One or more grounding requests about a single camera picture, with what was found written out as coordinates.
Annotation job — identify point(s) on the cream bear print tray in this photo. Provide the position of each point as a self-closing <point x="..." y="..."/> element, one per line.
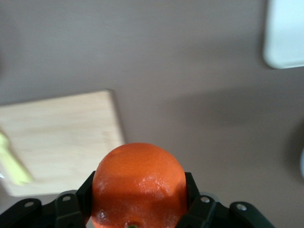
<point x="285" y="33"/>

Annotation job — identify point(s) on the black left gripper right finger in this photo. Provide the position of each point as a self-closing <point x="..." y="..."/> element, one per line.
<point x="199" y="211"/>

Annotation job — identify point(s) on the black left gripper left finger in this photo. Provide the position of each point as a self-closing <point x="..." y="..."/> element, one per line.
<point x="71" y="211"/>

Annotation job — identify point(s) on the orange fruit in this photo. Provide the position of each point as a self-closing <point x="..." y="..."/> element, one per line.
<point x="137" y="180"/>

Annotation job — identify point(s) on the wooden cutting board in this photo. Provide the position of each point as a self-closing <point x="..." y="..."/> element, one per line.
<point x="59" y="133"/>

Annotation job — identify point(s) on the yellow plastic fork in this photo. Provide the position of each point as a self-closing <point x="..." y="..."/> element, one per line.
<point x="14" y="164"/>

